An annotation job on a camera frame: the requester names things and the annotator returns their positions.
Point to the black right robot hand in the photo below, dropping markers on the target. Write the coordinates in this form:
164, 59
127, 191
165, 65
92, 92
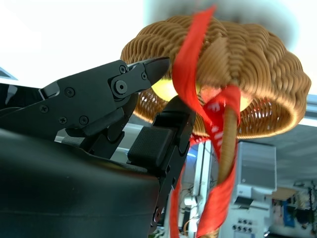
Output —
74, 186

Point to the brown wicker basket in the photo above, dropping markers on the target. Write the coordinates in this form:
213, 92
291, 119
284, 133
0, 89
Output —
267, 74

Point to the red ribbon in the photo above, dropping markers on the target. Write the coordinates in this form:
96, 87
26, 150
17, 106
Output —
188, 67

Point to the yellow-green pear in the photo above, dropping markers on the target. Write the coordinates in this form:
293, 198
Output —
164, 89

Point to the white cabinet box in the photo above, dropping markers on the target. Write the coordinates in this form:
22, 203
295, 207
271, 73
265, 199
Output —
257, 168

